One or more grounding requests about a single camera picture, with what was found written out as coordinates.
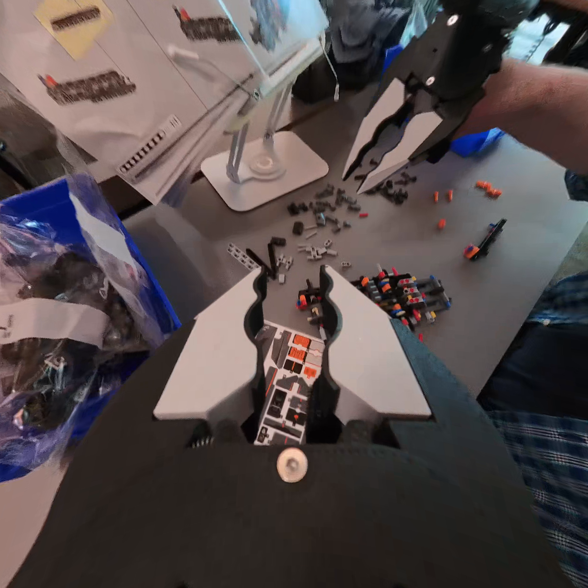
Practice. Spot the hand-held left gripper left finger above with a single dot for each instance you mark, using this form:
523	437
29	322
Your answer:
206	367

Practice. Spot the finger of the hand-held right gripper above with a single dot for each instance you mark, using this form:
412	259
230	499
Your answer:
376	119
409	138

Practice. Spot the lego car chassis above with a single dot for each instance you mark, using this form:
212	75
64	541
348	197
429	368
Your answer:
404	294

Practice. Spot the instruction booklet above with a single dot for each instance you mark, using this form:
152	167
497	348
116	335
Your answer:
138	92

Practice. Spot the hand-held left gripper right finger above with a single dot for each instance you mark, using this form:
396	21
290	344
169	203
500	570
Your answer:
376	367

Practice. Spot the dark navy t-shirt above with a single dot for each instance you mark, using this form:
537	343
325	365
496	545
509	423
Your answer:
528	367

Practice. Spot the pile of grey lego pieces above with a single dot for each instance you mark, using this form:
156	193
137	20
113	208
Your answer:
321	216

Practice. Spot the black lego frame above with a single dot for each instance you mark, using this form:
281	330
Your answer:
484	241

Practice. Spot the person's right forearm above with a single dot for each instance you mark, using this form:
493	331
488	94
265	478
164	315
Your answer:
528	105

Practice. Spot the pile of black lego pieces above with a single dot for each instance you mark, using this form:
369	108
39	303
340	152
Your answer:
390	188

